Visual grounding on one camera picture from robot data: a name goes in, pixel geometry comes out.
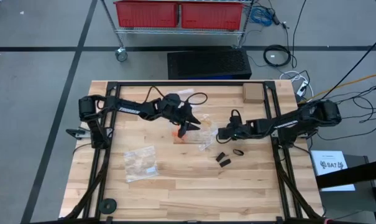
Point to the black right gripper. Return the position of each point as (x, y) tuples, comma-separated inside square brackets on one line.
[(235, 129)]

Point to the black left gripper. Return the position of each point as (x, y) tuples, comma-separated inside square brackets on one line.
[(176, 107)]

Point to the clear plastic zip bag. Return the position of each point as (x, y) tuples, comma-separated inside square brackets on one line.
[(141, 163), (206, 133)]

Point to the black plastic parts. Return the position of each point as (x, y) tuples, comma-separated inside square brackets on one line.
[(225, 162)]

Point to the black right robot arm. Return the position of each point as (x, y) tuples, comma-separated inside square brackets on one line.
[(287, 124)]

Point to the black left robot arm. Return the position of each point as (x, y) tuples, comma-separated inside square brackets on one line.
[(128, 109)]

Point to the grey mounting plate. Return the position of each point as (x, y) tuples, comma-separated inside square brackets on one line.
[(274, 133)]

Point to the small cardboard box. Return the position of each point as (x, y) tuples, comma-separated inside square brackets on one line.
[(253, 92)]

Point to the black perforated box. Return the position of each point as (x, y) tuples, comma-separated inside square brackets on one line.
[(209, 63)]

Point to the white power strip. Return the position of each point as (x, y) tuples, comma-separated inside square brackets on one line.
[(302, 88)]

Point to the red plastic bin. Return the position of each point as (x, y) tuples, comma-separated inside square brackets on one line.
[(145, 14), (212, 15)]

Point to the white printed paper sheet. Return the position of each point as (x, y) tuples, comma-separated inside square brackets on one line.
[(346, 155)]

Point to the black round disc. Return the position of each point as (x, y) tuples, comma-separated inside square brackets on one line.
[(104, 206)]

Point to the black bar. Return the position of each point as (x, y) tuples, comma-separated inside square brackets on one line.
[(355, 174)]

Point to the dark grey side table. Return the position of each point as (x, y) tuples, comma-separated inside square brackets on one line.
[(346, 205)]

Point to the black aluminium table frame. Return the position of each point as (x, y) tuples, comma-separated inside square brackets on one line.
[(190, 83)]

